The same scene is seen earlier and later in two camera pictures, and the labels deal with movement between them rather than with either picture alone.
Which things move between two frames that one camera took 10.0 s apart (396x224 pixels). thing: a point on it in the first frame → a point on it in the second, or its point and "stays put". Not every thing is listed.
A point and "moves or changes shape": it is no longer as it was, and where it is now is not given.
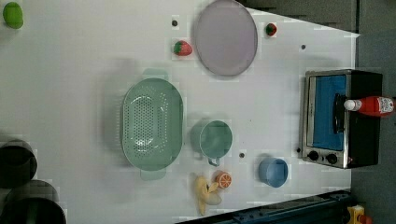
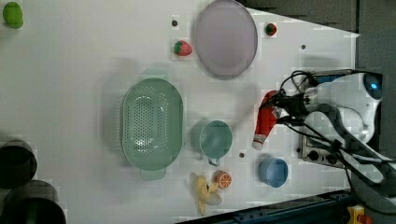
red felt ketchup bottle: [370, 105] moves or changes shape
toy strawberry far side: [271, 29] stays put
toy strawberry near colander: [182, 48] stays put
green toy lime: [13, 15] stays put
